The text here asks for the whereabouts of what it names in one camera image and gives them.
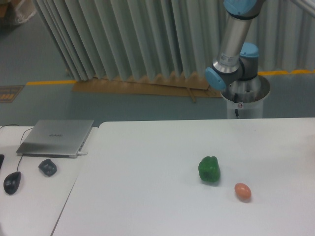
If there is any black computer mouse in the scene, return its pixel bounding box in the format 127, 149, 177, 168
3, 171, 22, 195

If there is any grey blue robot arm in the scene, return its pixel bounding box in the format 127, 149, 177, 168
205, 0, 315, 90

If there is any flat brown cardboard sheet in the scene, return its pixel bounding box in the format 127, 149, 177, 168
72, 72, 221, 102

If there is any silver closed laptop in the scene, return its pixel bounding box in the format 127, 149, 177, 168
16, 119, 94, 158

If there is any green bell pepper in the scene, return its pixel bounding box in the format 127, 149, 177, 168
198, 156, 221, 185

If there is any brown egg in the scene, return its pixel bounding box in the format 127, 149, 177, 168
234, 183, 252, 201

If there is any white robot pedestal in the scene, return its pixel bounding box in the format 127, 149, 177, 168
221, 75, 270, 119

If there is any black keyboard edge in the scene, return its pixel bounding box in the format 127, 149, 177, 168
0, 154, 4, 169

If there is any clear plastic bag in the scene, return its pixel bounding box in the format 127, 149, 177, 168
0, 0, 36, 27

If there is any black mouse cable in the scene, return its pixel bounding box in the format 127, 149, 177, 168
0, 124, 34, 174

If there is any pale green pleated curtain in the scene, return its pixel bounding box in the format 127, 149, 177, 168
34, 0, 315, 81

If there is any small black gadget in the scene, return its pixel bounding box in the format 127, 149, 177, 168
38, 159, 58, 177

